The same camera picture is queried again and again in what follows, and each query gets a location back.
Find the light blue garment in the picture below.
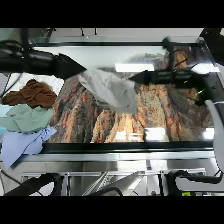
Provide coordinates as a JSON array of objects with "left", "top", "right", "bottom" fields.
[{"left": 0, "top": 126, "right": 58, "bottom": 170}]

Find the silver frame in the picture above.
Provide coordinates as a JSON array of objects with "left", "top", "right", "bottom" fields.
[{"left": 0, "top": 149, "right": 224, "bottom": 197}]

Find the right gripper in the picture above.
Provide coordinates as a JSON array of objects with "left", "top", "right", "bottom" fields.
[{"left": 150, "top": 68, "right": 202, "bottom": 90}]

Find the pale green garment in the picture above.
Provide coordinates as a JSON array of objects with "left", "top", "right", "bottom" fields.
[{"left": 0, "top": 103, "right": 55, "bottom": 134}]

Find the brown garment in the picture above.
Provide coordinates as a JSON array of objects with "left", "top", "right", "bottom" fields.
[{"left": 1, "top": 78, "right": 59, "bottom": 110}]

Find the grey T-shirt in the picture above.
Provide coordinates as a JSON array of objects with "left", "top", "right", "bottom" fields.
[{"left": 77, "top": 68, "right": 139, "bottom": 115}]

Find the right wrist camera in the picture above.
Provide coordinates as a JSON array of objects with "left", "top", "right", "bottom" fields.
[{"left": 161, "top": 36, "right": 178, "bottom": 72}]

